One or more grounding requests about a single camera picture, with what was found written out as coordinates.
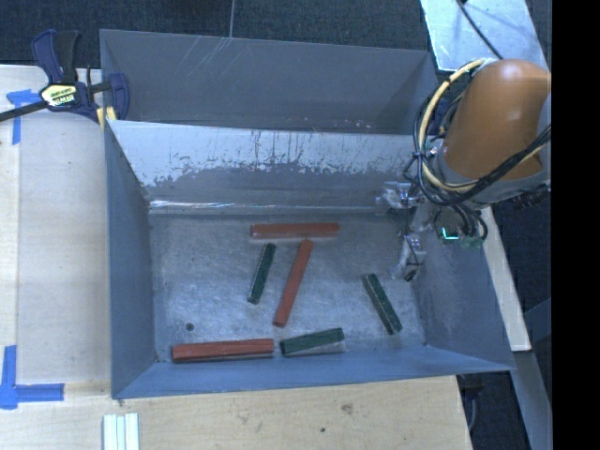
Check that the dark green flat block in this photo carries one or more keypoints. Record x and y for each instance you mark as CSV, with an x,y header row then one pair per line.
x,y
311,341
261,274
382,304

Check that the red-brown flat block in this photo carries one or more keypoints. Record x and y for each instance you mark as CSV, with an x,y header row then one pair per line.
x,y
222,350
294,230
294,283

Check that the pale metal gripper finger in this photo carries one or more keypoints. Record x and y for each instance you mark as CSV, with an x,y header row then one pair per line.
x,y
394,196
410,256

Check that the grey metal bin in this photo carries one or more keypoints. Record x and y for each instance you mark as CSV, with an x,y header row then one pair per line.
x,y
290,279

